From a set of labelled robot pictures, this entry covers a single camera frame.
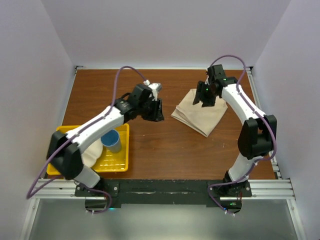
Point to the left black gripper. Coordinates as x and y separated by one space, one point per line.
159 115

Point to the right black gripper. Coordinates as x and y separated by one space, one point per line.
206 102

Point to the beige cloth napkin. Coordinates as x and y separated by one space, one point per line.
201 119

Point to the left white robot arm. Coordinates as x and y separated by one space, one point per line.
65 149

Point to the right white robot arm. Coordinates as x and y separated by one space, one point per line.
257 136

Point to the blue plastic cup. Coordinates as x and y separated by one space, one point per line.
111 140

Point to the white divided plate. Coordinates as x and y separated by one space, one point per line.
92 153

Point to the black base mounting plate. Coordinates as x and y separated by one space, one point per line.
115 193

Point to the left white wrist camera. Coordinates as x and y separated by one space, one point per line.
155 88

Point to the aluminium table frame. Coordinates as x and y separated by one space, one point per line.
272 191

